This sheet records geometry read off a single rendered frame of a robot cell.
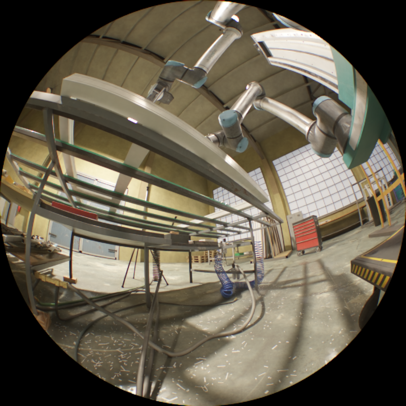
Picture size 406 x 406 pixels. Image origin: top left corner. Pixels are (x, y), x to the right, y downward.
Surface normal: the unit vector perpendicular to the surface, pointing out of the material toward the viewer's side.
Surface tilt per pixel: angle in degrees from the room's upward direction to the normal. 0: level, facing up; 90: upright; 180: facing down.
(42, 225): 90
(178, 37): 180
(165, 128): 180
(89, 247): 90
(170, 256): 90
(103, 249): 90
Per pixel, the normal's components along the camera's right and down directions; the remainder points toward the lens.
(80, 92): 0.05, 0.91
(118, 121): 0.70, -0.32
